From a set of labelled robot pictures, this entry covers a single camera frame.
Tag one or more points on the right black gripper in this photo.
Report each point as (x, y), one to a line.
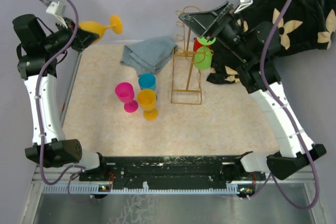
(209, 24)

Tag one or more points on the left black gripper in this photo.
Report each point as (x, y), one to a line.
(83, 38)

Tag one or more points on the orange plastic wine glass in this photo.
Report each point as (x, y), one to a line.
(115, 24)
(147, 101)

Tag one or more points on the red plastic wine glass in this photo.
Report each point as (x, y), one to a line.
(197, 44)

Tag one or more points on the green plastic wine glass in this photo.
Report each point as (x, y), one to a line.
(203, 56)

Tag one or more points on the pink plastic wine glass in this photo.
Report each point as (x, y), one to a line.
(125, 93)

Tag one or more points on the blue plastic wine glass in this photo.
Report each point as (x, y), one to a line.
(147, 84)

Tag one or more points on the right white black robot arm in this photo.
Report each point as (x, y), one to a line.
(255, 50)

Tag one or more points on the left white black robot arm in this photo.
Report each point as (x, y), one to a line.
(37, 67)

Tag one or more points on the grey folded cloth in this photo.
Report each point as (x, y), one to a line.
(148, 56)

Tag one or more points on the black floral blanket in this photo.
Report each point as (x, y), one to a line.
(306, 25)

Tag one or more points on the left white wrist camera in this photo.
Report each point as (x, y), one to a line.
(57, 9)

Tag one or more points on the gold wire glass rack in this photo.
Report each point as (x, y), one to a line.
(186, 88)

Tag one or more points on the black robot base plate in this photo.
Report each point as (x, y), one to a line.
(170, 172)

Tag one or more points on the white slotted cable duct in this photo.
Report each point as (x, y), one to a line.
(100, 189)

